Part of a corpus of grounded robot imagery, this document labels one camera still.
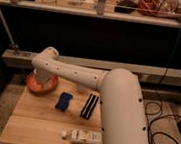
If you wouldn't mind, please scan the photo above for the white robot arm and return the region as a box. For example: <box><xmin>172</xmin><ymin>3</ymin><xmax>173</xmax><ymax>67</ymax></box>
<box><xmin>32</xmin><ymin>47</ymin><xmax>149</xmax><ymax>144</ymax></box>

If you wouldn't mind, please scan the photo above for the orange ceramic bowl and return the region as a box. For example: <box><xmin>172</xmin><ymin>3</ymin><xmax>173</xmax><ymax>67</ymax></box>
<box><xmin>26</xmin><ymin>72</ymin><xmax>58</xmax><ymax>95</ymax></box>

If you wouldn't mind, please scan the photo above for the black and white eraser brush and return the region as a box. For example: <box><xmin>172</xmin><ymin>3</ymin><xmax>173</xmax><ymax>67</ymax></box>
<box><xmin>80</xmin><ymin>94</ymin><xmax>99</xmax><ymax>120</ymax></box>

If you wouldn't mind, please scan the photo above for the blue sponge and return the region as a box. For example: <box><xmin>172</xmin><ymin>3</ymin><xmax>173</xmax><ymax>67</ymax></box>
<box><xmin>55</xmin><ymin>92</ymin><xmax>72</xmax><ymax>111</ymax></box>

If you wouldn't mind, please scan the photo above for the white plastic bottle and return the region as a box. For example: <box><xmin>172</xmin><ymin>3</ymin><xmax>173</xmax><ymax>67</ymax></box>
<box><xmin>61</xmin><ymin>129</ymin><xmax>102</xmax><ymax>144</ymax></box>

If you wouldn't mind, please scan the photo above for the diagonal metal rod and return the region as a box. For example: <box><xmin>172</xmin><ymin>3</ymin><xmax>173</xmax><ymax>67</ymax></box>
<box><xmin>0</xmin><ymin>7</ymin><xmax>19</xmax><ymax>53</ymax></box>

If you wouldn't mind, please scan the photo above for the grey metal beam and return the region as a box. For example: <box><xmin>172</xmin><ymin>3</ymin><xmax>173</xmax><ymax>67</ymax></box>
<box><xmin>1</xmin><ymin>49</ymin><xmax>181</xmax><ymax>86</ymax></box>

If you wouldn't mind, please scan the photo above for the black floor cable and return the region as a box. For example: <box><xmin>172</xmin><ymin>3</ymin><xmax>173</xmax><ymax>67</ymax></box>
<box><xmin>140</xmin><ymin>99</ymin><xmax>181</xmax><ymax>144</ymax></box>

